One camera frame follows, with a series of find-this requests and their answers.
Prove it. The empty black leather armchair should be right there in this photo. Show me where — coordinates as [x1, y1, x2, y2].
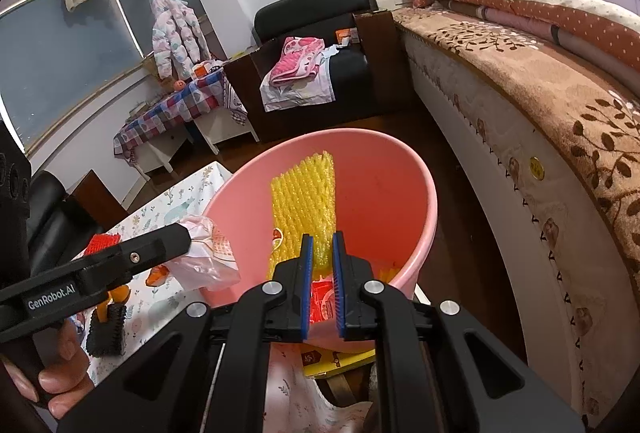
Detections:
[25, 170, 121, 264]

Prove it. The orange dotted quilt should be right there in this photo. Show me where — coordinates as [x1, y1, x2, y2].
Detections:
[410, 0, 640, 64]

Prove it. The clear plastic bag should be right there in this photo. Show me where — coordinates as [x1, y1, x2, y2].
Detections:
[170, 214, 241, 292]

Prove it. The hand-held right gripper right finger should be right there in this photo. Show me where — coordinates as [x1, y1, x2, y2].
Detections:
[332, 230, 583, 433]

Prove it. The brown leaf pattern bedspread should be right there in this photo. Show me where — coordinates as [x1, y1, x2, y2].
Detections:
[394, 7, 640, 286]

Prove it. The orange peel piece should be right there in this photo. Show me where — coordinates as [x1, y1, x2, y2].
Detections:
[97, 286, 131, 323]
[145, 265, 171, 288]

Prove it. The white bed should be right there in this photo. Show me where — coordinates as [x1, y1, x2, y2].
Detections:
[350, 0, 640, 419]

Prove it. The red snack packet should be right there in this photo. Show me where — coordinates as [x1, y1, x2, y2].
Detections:
[310, 275, 341, 326]

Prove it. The white side table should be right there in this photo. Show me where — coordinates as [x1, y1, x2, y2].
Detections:
[134, 106, 255, 184]

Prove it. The pastel puffer jacket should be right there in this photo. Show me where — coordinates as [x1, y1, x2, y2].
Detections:
[150, 0, 212, 81]

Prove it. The pink plastic bucket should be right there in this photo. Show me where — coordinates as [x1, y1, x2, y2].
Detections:
[202, 129, 439, 354]

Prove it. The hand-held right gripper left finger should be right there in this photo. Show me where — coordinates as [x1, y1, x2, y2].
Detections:
[57, 233, 315, 433]

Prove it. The pile of pink white clothes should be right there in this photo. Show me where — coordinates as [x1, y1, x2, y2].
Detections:
[260, 47, 341, 113]

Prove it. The yellow cardboard box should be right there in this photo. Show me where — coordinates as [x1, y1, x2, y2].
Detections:
[300, 343, 376, 379]

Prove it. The red foam fruit net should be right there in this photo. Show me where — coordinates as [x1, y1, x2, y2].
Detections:
[85, 234, 121, 259]

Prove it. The curved bay window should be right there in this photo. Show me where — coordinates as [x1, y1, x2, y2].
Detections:
[0, 0, 213, 151]

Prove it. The pink patterned garment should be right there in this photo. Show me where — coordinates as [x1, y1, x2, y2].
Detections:
[270, 36, 326, 86]

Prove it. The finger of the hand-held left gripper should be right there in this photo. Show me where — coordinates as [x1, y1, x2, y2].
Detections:
[75, 223, 193, 296]

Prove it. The person's left hand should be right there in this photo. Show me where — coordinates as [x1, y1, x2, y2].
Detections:
[0, 312, 97, 420]

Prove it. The black ribbed object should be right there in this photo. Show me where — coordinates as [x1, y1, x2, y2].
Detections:
[86, 304, 129, 357]

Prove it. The side table with plaid cloth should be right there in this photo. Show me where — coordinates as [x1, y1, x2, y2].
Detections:
[112, 72, 227, 159]

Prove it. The yellow foam fruit net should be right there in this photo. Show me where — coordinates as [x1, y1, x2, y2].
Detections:
[270, 150, 341, 276]

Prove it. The black leather armchair with clothes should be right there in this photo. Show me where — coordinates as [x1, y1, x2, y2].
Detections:
[222, 0, 416, 144]

